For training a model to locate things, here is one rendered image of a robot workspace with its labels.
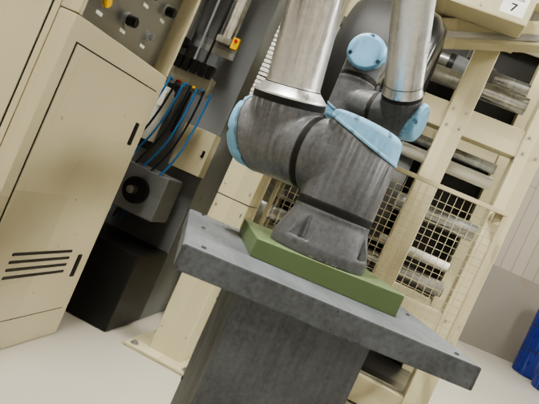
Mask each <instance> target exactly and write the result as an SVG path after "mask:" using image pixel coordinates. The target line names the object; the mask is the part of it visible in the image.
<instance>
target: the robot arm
mask: <svg viewBox="0 0 539 404"><path fill-rule="evenodd" d="M345 1H346V0H286V6H285V9H284V12H283V15H282V21H281V25H280V28H279V32H278V37H277V41H276V44H275V48H274V53H273V57H272V59H271V63H270V66H269V72H268V75H267V78H266V79H265V80H263V81H262V82H260V83H259V84H257V85H256V86H255V87H254V90H253V94H252V95H248V96H246V97H245V98H244V99H243V100H240V101H239V102H238V103H237V105H236V106H235V108H234V109H233V111H232V113H231V115H230V117H229V121H228V127H229V130H228V131H227V134H226V137H227V144H228V148H229V151H230V153H231V155H232V157H233V158H234V159H235V160H236V161H237V162H238V163H240V164H242V165H244V166H246V167H247V168H248V169H250V170H252V171H254V172H259V173H261V174H263V175H266V176H268V177H271V178H273V179H276V180H279V181H281V182H283V183H285V184H288V185H291V186H293V187H295V188H298V189H301V191H300V193H299V196H298V198H297V200H296V203H295V205H294V206H293V207H292V208H291V209H290V210H289V211H288V212H287V213H286V214H285V215H284V216H283V218H282V219H281V220H280V221H279V222H278V223H277V224H276V225H275V227H274V230H273V231H272V234H271V236H270V237H271V238H272V239H273V240H275V241H277V242H278V243H279V244H282V245H284V246H286V247H287V248H290V249H292V250H294V251H295V252H297V253H300V254H302V255H304V256H306V257H309V258H311V259H313V260H315V261H318V262H321V263H323V264H324V265H329V266H330V267H333V268H335V269H339V270H342V271H344V272H347V273H351V274H354V275H358V276H362V275H363V273H364V271H365V268H366V267H367V240H368V233H369V232H370V229H371V226H372V224H373V222H374V219H375V216H376V214H377V212H378V210H379V207H380V205H381V203H382V200H383V198H384V195H385V193H386V190H387V188H388V185H389V183H390V181H391V178H392V176H393V174H394V172H395V169H396V168H397V163H398V160H399V156H400V153H401V151H402V143H401V141H400V140H404V141H407V142H412V141H415V140H416V139H417V138H418V137H419V136H420V135H421V133H422V132H423V130H424V128H425V126H426V124H427V121H428V117H429V113H430V108H429V106H428V105H427V104H426V103H422V102H423V96H424V92H423V88H424V79H425V73H426V67H427V61H428V52H429V46H430V40H431V34H432V24H433V18H434V13H435V7H436V0H392V4H391V20H390V28H389V35H388V44H387V47H386V44H385V42H384V41H383V40H382V39H381V38H380V37H379V36H378V35H376V34H372V33H364V34H359V35H357V36H356V37H354V38H353V39H352V40H351V42H350V44H349V46H348V48H347V50H346V56H347V57H346V61H345V63H344V64H343V67H342V70H341V72H340V74H339V77H338V79H337V82H336V84H335V86H334V89H333V91H332V93H331V95H330V98H329V101H327V105H326V103H325V102H324V100H323V98H322V96H321V92H320V90H321V88H322V83H323V80H324V76H325V73H326V69H327V65H328V62H329V59H330V54H331V51H332V47H333V45H334V40H335V36H336V33H337V30H338V25H339V22H340V18H341V16H342V11H343V7H344V4H345ZM383 78H384V83H383V89H382V90H381V89H380V84H381V82H382V80H383ZM324 115H325V117H326V118H325V117H323V116H324Z"/></svg>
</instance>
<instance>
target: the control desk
mask: <svg viewBox="0 0 539 404"><path fill-rule="evenodd" d="M200 3H201V0H0V349H3V348H6V347H9V346H12V345H17V344H19V343H22V342H25V341H29V340H32V339H35V338H37V337H42V336H45V335H48V334H51V333H55V332H56V330H57V328H58V327H59V323H60V322H61V319H62V317H63V315H64V312H65V310H66V308H67V305H68V303H69V300H70V299H71V296H72V293H73V292H74V290H75V286H76V285H77V283H78V280H79V278H80V275H81V273H82V271H83V268H84V266H85V264H86V262H87V259H88V257H89V255H90V253H91V250H92V248H93V246H94V244H95V241H96V239H97V236H98V235H99V232H100V229H101V228H102V226H103V222H104V221H105V219H106V216H107V214H108V211H109V209H110V207H111V204H112V202H113V200H114V198H115V196H116V193H117V191H118V189H119V187H120V184H121V182H122V180H123V177H124V175H125V172H126V171H127V169H128V165H129V164H130V162H131V159H132V157H133V155H134V152H135V150H136V147H137V145H138V143H139V141H140V138H141V136H142V134H143V132H144V129H145V127H146V125H147V123H148V120H149V118H150V115H151V113H152V111H153V108H154V106H155V105H156V101H157V100H158V98H159V95H160V93H161V90H162V88H163V86H164V83H165V81H166V79H167V78H166V77H168V75H169V73H170V70H171V69H172V65H173V63H174V62H175V60H176V57H177V55H178V52H179V50H180V48H181V45H182V43H183V41H184V38H185V36H186V34H187V32H188V29H189V27H190V25H191V23H192V21H193V18H194V16H195V13H196V12H197V9H198V6H199V5H200Z"/></svg>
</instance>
